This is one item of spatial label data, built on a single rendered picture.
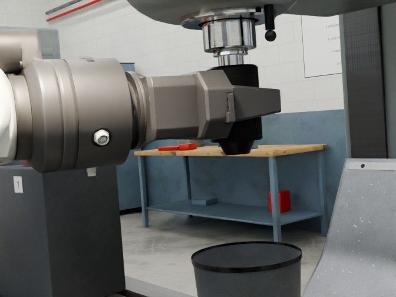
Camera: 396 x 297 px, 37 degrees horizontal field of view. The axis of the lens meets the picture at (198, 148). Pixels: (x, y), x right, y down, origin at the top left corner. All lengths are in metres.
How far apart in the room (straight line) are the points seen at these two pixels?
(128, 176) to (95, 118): 7.50
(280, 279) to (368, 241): 1.59
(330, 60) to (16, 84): 5.41
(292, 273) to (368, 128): 1.63
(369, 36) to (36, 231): 0.53
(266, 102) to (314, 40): 5.43
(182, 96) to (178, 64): 7.03
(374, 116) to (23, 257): 0.52
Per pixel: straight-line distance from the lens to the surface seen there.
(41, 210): 0.79
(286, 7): 0.53
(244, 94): 0.51
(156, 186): 8.04
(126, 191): 7.93
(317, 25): 5.93
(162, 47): 7.76
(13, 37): 0.48
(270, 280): 2.40
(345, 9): 0.76
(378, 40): 0.88
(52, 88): 0.44
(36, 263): 0.82
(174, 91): 0.47
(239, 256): 2.82
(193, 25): 0.54
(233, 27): 0.52
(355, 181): 0.89
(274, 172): 5.26
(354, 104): 0.90
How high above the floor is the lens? 1.22
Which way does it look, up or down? 3 degrees down
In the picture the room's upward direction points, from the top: 4 degrees counter-clockwise
